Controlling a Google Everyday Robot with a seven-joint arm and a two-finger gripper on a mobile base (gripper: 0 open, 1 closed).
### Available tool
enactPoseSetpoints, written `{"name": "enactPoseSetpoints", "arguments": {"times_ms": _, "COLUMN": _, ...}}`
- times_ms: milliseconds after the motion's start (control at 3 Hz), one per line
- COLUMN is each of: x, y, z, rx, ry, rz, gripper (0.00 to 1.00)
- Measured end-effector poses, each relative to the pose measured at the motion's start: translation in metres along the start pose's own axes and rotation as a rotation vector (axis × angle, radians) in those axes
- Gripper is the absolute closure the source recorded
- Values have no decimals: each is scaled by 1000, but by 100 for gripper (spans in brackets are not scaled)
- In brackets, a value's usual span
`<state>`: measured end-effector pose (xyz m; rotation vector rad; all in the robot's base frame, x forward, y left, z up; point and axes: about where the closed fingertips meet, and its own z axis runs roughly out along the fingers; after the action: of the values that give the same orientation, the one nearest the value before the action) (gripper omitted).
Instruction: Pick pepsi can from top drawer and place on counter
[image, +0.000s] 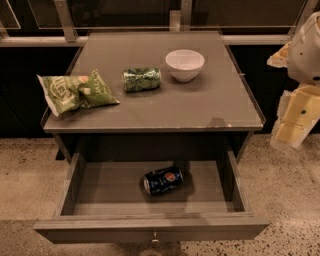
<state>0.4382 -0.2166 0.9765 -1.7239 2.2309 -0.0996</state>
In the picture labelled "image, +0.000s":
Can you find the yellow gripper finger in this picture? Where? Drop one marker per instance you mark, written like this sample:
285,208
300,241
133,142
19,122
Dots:
297,114
279,59

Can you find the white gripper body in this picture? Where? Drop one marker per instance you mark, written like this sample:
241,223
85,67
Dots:
305,56

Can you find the blue pepsi can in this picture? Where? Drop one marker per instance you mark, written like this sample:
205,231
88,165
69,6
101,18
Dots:
162,180

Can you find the grey cabinet counter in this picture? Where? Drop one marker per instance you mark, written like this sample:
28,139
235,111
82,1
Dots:
218,99

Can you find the green soda can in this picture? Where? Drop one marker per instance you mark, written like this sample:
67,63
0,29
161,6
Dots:
141,79

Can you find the metal drawer knob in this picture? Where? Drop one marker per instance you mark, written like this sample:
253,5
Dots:
155,239

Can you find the open grey top drawer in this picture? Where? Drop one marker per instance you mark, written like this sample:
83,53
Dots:
107,202

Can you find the white bowl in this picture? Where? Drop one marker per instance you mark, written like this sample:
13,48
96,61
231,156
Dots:
184,65

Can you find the metal window railing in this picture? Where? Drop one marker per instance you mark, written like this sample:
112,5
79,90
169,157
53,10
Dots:
69,22

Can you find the green chip bag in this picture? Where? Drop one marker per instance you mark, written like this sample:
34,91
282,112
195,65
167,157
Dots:
67,93

